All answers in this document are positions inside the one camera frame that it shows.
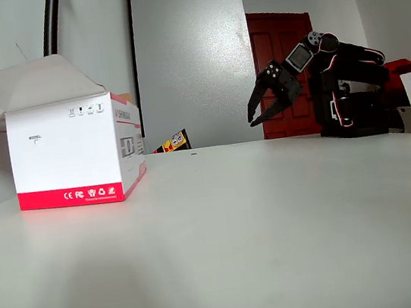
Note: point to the yellow and red printed box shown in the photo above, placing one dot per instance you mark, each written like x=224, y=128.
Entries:
x=175, y=142

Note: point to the open cardboard box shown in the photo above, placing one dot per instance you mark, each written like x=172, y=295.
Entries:
x=63, y=151

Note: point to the red door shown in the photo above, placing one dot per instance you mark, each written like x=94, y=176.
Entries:
x=269, y=37

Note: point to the red cabinet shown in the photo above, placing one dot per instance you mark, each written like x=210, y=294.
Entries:
x=401, y=65

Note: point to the black camera stand pole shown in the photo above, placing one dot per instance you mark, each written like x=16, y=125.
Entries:
x=51, y=22

